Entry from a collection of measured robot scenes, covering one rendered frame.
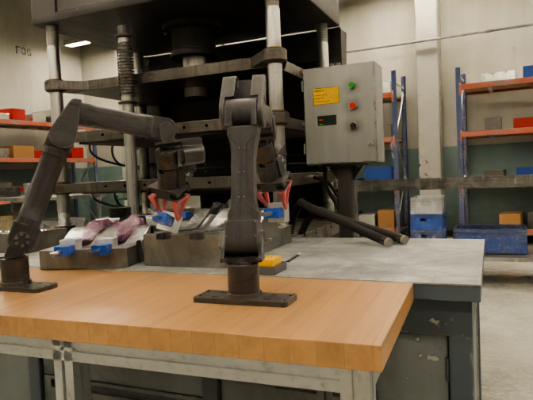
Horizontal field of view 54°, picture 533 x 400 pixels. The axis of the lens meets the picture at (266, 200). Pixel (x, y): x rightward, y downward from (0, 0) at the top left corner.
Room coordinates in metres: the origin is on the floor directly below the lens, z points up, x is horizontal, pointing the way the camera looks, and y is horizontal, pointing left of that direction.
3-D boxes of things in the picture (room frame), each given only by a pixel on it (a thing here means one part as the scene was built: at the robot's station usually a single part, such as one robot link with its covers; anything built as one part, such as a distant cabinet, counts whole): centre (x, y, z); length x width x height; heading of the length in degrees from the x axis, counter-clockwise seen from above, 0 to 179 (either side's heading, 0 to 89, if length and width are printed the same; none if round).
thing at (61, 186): (2.69, 0.32, 0.96); 1.29 x 0.83 x 0.18; 67
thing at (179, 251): (1.65, 0.14, 0.87); 0.50 x 0.26 x 0.14; 157
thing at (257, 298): (1.02, 0.05, 0.84); 0.20 x 0.07 x 0.08; 68
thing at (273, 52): (2.69, 0.32, 1.45); 1.29 x 0.82 x 0.19; 67
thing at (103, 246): (1.44, 0.47, 0.86); 0.13 x 0.05 x 0.05; 174
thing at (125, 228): (1.71, 0.49, 0.90); 0.26 x 0.18 x 0.08; 174
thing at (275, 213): (1.42, -0.01, 0.94); 0.13 x 0.05 x 0.05; 157
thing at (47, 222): (6.62, 2.67, 0.42); 0.60 x 0.42 x 0.33; 57
